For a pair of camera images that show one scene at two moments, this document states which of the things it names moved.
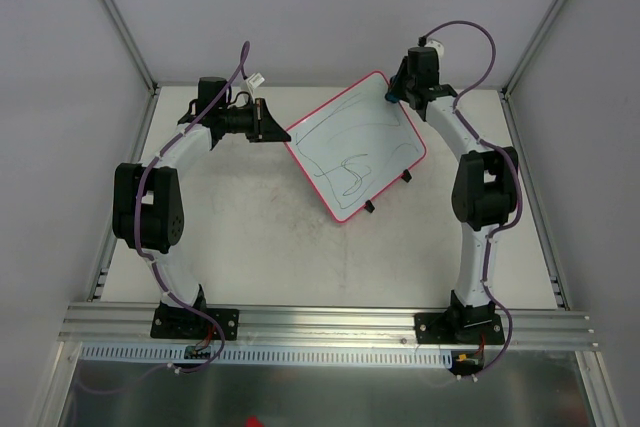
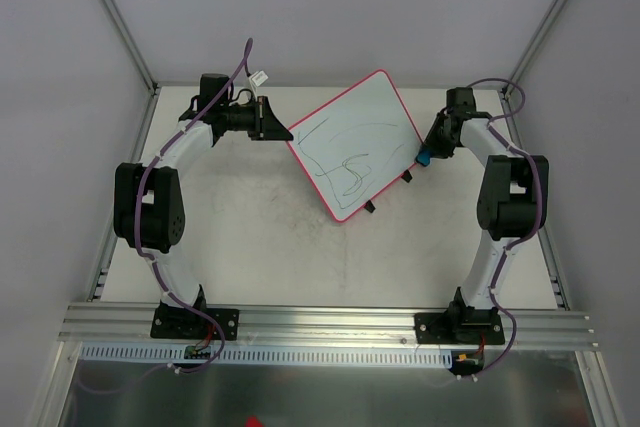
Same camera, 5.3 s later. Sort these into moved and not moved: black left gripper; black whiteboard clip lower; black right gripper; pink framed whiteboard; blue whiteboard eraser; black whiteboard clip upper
Moved: black right gripper; blue whiteboard eraser
Not moved: black whiteboard clip upper; black whiteboard clip lower; black left gripper; pink framed whiteboard
